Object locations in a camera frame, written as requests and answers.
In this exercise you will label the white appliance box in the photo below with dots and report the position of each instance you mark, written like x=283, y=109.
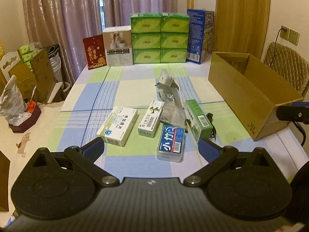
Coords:
x=118, y=50

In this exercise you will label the silver foil pouch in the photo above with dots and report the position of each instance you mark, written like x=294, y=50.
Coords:
x=171, y=106

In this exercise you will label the checkered cloth covered desktop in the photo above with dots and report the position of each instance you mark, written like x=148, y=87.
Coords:
x=120, y=91

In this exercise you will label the brown paper scrap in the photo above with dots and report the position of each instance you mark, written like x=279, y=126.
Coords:
x=24, y=142

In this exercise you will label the chair with quilted cover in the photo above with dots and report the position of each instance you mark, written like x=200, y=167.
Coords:
x=289, y=62

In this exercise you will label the bundle of green tissue packets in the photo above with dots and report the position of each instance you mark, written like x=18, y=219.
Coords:
x=26, y=50

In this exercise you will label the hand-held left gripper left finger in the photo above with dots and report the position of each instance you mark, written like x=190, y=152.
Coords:
x=93, y=148

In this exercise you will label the white stool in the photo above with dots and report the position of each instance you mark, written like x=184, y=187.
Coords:
x=56, y=89

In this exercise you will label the wooden slats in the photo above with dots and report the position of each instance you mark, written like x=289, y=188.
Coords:
x=190, y=2

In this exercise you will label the cardboard box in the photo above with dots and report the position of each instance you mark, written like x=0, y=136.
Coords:
x=241, y=96

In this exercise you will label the white square plug adapter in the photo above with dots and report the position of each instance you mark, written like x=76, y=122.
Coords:
x=165, y=77

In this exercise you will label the orange object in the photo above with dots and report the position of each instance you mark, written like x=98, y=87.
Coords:
x=31, y=105

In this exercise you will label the paper shopping bag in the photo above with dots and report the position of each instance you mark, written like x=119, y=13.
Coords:
x=56, y=65

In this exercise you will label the white chair back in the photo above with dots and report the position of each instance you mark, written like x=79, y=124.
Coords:
x=9, y=60

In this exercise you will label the clear case with blue label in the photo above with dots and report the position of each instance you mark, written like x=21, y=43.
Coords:
x=170, y=142

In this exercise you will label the white plastic bag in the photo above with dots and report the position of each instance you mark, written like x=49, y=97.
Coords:
x=9, y=101

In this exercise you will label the small white green medicine box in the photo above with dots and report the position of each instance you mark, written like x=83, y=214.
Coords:
x=149, y=123

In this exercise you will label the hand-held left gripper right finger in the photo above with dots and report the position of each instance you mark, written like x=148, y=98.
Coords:
x=208, y=148

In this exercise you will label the brown cardboard carton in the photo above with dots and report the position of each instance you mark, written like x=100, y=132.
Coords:
x=41, y=77

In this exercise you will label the brown board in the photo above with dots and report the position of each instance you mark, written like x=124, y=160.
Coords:
x=3, y=181

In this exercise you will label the yellow bag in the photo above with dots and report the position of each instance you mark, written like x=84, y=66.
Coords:
x=2, y=49

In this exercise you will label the large white medicine box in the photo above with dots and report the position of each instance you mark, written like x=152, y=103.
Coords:
x=118, y=125

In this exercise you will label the green carton box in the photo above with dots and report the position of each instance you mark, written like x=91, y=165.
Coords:
x=196, y=118

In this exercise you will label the stack of green tissue packs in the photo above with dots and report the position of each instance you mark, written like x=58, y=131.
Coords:
x=159, y=38

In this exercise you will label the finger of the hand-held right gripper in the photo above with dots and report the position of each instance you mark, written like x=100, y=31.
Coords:
x=289, y=115
x=300, y=104

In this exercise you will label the red greeting card box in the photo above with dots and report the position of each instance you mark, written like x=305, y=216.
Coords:
x=94, y=53

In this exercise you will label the wooden door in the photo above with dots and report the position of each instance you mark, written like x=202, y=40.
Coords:
x=241, y=17

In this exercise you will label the blue milk carton box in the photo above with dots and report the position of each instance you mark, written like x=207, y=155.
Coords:
x=194, y=36

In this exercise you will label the beige wall socket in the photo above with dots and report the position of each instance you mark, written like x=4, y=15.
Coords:
x=294, y=36
x=287, y=36

